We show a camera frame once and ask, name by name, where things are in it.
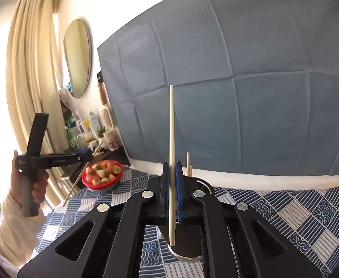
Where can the black cylindrical utensil holder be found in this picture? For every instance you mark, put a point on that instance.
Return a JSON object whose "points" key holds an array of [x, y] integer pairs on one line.
{"points": [[187, 243]]}

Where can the pink jar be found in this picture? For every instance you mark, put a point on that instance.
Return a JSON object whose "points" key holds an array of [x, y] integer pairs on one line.
{"points": [[111, 140]]}

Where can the white bottle purple label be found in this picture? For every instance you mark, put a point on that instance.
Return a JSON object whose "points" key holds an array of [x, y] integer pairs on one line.
{"points": [[81, 124]]}

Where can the blue patterned tablecloth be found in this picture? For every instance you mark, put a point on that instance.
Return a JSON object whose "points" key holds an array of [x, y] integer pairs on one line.
{"points": [[273, 208]]}

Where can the grey-blue wall cloth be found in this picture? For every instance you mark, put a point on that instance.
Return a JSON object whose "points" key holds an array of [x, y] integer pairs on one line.
{"points": [[244, 63]]}

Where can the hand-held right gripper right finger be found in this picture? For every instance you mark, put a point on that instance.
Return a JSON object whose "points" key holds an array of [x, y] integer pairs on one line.
{"points": [[178, 194]]}

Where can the small potted plant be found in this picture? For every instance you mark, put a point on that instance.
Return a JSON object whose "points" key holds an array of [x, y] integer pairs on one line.
{"points": [[101, 133]]}

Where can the pile of pale strawberries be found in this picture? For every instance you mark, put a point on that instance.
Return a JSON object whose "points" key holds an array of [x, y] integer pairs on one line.
{"points": [[102, 175]]}

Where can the person's left hand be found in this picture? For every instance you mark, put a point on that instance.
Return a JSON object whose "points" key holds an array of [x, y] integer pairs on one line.
{"points": [[40, 188]]}

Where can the red apple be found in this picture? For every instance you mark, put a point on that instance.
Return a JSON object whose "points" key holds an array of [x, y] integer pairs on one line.
{"points": [[109, 165]]}

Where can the pale green bottle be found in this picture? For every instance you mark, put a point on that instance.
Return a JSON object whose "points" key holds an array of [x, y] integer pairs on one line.
{"points": [[94, 124]]}

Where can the wooden hair brush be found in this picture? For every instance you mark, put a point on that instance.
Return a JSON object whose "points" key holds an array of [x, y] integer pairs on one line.
{"points": [[108, 117]]}

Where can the person's left forearm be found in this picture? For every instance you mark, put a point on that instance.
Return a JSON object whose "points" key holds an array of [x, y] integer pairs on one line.
{"points": [[10, 231]]}

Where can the oval wall mirror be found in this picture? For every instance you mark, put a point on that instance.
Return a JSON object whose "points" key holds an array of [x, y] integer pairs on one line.
{"points": [[77, 58]]}

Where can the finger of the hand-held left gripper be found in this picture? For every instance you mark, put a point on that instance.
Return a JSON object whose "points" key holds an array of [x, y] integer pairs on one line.
{"points": [[81, 151], [81, 159]]}

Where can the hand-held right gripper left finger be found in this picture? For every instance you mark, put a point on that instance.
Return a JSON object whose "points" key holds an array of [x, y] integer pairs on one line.
{"points": [[166, 191]]}

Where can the cream curtain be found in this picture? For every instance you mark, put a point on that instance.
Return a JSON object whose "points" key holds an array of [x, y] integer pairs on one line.
{"points": [[27, 63]]}

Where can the black wall hook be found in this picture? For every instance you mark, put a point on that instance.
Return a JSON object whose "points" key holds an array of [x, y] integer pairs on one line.
{"points": [[100, 76]]}

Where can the wooden chopstick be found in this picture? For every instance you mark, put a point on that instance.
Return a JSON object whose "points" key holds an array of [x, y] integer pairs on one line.
{"points": [[171, 121], [191, 170], [188, 162], [73, 186]]}

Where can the red fruit bowl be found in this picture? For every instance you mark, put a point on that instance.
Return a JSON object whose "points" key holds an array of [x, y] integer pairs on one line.
{"points": [[88, 184]]}

